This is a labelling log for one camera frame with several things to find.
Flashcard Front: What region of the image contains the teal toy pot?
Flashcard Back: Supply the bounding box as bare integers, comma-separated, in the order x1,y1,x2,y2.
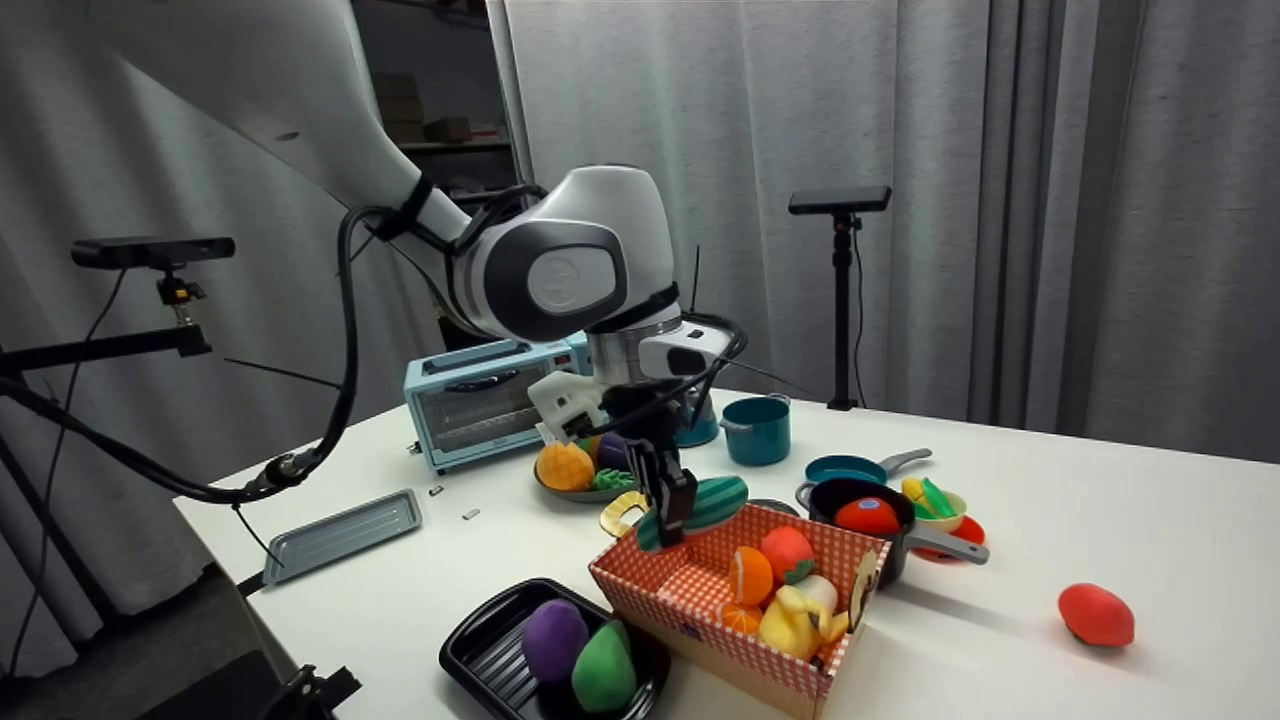
721,390,796,471

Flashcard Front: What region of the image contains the black grill tray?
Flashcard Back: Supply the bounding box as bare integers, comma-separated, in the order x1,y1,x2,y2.
437,572,677,720

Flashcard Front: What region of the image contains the grey curtain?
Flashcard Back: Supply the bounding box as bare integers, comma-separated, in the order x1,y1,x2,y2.
494,0,1280,468

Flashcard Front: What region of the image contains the purple plush fruit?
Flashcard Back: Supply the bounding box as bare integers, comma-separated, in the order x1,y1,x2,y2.
514,595,597,688

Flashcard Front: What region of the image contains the green plush pear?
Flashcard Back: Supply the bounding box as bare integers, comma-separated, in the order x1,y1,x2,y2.
568,617,639,717

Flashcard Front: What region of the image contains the yellow toy lemon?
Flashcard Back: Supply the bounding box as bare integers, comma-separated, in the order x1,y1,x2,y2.
756,572,849,665

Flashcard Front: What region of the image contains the orange slice toy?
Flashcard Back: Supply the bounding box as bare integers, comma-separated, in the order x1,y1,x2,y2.
729,542,780,612

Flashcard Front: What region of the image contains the orange plush pineapple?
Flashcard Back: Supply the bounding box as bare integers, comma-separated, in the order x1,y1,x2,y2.
532,440,601,495

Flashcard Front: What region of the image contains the red toy fruit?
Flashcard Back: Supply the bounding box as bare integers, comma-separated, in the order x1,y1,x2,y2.
1054,578,1138,653

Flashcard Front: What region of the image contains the yellow green vegetable toy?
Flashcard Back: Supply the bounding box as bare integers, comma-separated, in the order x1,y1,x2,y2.
896,471,972,526

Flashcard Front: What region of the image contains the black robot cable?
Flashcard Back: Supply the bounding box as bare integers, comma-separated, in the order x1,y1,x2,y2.
0,171,443,507

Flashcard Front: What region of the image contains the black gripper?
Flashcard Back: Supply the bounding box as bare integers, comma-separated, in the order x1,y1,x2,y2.
605,374,702,537

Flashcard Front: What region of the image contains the dark small bowl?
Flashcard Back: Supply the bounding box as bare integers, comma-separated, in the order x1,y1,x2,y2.
799,443,937,491

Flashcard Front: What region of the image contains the red orange toy peach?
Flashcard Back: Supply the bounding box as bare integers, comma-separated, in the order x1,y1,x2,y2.
756,522,821,582

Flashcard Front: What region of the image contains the red toy tomato half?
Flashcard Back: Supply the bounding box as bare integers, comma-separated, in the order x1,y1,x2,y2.
830,491,905,538

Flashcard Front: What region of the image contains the black metal bracket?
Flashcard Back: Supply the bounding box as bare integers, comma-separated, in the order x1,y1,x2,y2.
255,659,364,720

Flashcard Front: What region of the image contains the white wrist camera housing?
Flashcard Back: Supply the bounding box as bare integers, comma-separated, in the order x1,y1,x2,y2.
524,367,615,449

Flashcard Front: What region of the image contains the light blue toy oven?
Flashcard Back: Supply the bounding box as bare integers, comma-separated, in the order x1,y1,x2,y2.
398,331,597,479

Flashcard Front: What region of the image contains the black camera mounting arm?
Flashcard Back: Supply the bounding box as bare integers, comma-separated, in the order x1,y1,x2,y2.
0,262,217,390

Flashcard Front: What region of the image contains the red checkered cardboard basket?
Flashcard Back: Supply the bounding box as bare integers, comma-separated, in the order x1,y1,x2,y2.
583,483,896,720

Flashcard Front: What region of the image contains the black stereo camera bar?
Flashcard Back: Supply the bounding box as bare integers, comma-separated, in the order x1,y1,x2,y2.
784,182,896,218
68,233,240,274

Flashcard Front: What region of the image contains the grey rectangular toy tray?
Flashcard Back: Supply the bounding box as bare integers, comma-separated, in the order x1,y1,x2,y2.
255,483,427,591

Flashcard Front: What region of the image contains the black camera stand pole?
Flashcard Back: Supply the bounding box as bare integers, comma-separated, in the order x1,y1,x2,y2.
822,211,863,412

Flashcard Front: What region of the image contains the teal toy kettle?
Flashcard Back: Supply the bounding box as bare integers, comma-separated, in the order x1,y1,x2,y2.
673,396,722,450

